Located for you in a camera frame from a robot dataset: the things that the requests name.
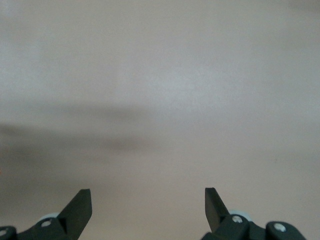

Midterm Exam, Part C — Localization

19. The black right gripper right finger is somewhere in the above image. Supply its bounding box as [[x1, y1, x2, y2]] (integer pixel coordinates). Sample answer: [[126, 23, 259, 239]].
[[201, 186, 308, 240]]

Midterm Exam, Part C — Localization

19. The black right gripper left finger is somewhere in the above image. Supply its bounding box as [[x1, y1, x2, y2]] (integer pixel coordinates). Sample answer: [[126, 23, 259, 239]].
[[0, 188, 92, 240]]

